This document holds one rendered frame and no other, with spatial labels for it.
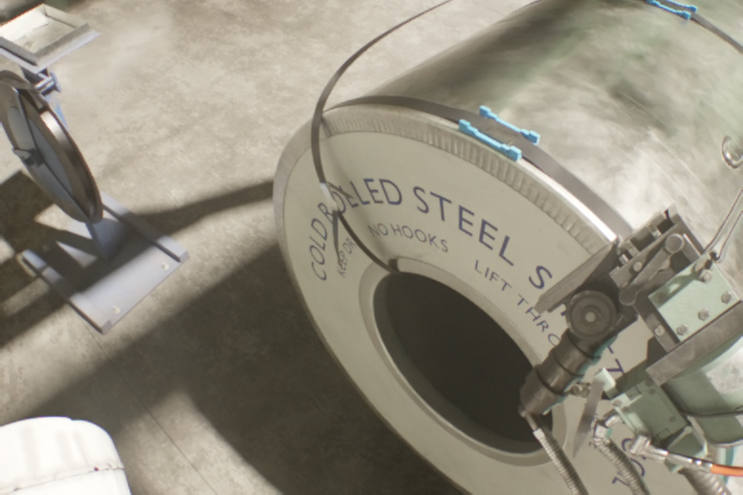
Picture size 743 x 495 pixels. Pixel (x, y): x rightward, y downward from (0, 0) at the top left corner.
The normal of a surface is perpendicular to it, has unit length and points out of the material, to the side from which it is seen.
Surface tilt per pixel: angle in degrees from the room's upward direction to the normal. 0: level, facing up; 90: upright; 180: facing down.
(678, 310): 58
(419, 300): 65
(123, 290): 0
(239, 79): 0
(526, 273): 90
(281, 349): 0
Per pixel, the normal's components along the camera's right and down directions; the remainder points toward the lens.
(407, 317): 0.60, 0.10
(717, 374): -0.49, 0.18
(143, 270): -0.02, -0.70
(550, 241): -0.72, 0.50
